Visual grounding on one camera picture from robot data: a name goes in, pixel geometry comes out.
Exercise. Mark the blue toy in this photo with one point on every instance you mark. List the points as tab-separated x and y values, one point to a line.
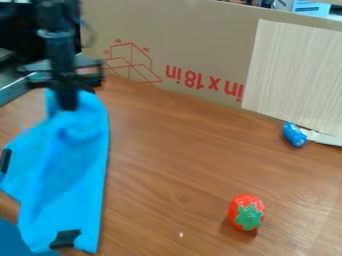
294	135

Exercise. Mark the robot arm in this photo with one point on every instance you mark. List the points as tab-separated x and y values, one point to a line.
59	40

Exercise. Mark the cardboard box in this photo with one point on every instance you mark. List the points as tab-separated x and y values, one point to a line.
191	43

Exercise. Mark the white box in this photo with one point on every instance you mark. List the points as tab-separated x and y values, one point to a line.
307	6

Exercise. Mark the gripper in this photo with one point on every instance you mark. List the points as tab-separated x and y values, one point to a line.
87	71

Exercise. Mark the red toy strawberry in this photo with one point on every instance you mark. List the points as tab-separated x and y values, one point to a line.
246	212

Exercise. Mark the light wooden board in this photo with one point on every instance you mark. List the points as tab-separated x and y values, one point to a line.
298	73

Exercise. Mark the blue cloth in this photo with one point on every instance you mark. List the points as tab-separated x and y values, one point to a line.
62	160

